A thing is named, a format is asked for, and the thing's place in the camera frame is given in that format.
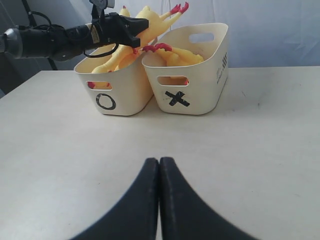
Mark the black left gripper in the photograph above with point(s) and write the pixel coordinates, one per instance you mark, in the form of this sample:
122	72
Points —
122	30

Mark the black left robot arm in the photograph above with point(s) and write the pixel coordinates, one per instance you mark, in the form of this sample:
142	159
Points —
62	44

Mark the upright-headed yellow rubber chicken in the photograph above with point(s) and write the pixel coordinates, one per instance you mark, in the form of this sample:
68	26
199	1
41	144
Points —
174	57

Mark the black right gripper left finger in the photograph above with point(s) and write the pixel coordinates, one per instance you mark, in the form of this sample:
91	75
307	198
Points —
135	215

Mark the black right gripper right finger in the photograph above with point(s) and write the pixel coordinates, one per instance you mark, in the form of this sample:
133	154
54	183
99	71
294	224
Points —
185	215

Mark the blue-grey backdrop curtain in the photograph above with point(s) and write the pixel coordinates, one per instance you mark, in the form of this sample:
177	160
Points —
262	33

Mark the cream bin marked X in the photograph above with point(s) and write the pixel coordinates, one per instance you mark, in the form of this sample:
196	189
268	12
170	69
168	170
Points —
193	89

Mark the cream bin marked O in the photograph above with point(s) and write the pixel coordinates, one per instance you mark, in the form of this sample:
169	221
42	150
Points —
124	92

